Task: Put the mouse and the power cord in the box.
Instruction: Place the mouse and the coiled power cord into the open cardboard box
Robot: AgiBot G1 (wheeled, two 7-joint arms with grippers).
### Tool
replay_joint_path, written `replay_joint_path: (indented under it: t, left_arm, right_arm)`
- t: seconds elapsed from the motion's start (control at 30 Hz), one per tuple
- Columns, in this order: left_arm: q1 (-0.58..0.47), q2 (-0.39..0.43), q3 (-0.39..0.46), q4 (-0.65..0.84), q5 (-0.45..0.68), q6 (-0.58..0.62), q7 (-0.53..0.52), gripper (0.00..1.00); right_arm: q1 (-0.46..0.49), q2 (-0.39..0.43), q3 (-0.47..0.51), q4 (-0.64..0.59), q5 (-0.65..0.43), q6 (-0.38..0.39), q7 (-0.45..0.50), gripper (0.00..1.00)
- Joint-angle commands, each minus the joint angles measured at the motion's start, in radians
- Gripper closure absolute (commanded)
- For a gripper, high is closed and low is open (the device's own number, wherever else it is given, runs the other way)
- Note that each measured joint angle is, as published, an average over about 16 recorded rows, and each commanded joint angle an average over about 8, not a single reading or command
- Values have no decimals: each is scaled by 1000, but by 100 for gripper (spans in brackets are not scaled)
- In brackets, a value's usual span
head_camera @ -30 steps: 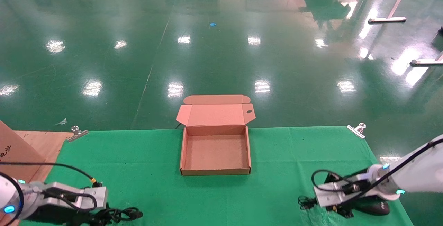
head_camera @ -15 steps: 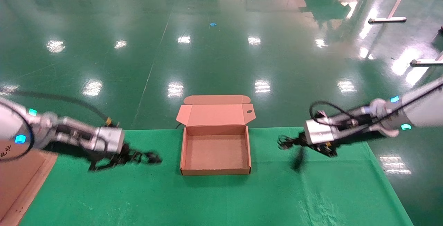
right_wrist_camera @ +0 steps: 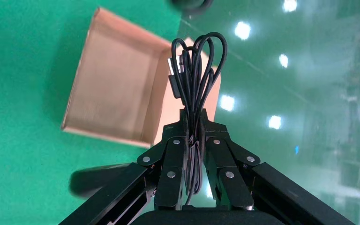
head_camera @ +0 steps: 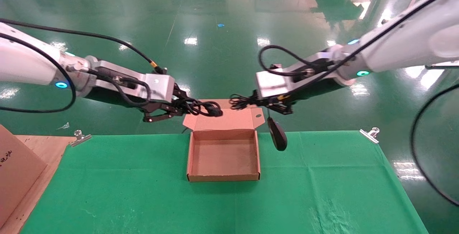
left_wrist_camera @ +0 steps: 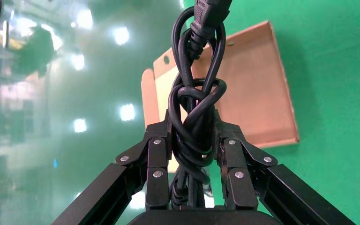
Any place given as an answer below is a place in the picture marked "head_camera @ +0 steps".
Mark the silver binder clip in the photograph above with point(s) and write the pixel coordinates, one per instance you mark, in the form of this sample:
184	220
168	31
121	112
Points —
369	135
79	139

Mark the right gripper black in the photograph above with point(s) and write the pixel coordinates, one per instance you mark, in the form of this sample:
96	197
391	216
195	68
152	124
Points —
315	86

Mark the open brown cardboard box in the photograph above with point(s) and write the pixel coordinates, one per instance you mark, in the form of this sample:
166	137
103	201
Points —
222	158

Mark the green table cloth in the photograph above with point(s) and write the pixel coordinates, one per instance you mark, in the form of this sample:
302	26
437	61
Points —
222	205

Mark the white table foot black cap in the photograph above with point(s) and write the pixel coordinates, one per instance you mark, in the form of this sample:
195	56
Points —
441	65

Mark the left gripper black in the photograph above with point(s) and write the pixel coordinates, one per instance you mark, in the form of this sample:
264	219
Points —
150	105

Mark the large brown printed carton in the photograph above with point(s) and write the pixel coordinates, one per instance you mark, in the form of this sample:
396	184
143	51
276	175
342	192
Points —
18	169

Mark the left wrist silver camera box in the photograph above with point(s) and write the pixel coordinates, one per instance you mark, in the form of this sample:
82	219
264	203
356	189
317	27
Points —
159	87

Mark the clear plastic scrap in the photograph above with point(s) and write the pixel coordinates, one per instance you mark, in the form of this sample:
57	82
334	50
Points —
64	126

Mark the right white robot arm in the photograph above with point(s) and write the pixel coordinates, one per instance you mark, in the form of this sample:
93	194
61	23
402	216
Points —
412	44

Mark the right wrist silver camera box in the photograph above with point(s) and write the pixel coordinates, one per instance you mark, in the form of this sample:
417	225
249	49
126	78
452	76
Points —
274	85

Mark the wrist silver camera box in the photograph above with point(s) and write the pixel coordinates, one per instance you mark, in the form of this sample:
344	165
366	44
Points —
159	87
274	85

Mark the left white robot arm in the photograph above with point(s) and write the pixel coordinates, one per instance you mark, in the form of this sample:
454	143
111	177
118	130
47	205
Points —
21	62

